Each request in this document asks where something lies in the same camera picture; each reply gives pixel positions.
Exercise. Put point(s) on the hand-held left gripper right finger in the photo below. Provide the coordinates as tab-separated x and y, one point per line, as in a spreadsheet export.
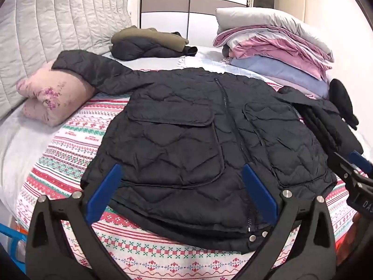
259	192

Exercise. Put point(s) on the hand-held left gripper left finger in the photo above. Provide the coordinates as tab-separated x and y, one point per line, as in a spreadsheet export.
105	192

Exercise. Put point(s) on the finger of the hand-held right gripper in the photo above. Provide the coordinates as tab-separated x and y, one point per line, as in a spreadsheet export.
342	166
361	160

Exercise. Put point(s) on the black quilted jacket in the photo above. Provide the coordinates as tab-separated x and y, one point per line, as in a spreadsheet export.
140	49
180	140

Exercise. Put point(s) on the patterned red green blanket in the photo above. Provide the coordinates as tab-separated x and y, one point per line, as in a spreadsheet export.
72	148

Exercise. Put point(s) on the black fuzzy cloth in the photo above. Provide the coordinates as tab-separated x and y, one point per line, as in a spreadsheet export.
341	102

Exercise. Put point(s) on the blue plastic basket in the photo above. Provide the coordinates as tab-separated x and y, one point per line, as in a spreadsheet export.
11	236

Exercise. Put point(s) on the pink floral pillow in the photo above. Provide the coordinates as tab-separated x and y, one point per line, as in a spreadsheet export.
55	96

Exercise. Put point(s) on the blue folded blanket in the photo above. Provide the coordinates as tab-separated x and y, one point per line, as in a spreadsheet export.
279	73

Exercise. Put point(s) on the pink folded comforter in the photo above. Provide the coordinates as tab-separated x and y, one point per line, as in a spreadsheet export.
279	45

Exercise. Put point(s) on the folded black quilted jacket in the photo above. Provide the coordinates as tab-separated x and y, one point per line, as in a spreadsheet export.
140	49

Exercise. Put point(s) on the olive green jacket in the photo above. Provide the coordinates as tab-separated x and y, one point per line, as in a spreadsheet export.
151	36

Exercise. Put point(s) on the grey quilted headboard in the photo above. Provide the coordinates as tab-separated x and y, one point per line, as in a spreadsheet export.
52	32

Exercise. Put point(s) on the white panelled wardrobe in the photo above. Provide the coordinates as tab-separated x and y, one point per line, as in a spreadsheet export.
195	3

